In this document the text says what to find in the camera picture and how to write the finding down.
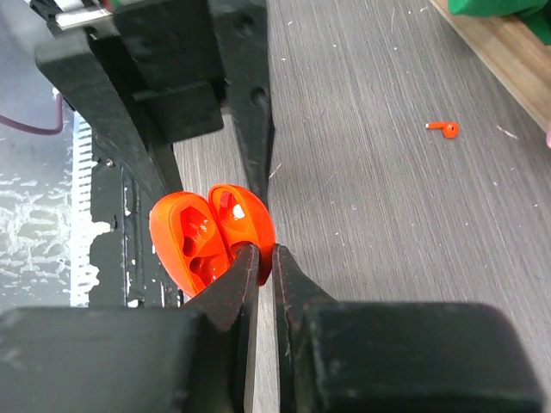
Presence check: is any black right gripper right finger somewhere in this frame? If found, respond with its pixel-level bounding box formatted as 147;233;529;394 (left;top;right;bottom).
272;245;545;412

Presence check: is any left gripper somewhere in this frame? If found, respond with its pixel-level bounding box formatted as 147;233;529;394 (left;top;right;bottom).
34;1;275;204

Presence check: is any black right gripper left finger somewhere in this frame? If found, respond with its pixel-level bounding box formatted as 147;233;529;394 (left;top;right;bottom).
1;244;260;412

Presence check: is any orange earbud near case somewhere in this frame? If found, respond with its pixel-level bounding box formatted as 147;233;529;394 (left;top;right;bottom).
425;121;460;139

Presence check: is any wooden clothes rack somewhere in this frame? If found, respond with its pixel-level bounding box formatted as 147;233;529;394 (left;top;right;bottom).
432;1;550;130

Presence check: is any green t-shirt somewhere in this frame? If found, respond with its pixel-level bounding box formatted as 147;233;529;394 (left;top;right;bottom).
448;0;550;46

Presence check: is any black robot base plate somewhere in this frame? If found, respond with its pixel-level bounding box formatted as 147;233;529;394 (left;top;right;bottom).
89;143;183;307

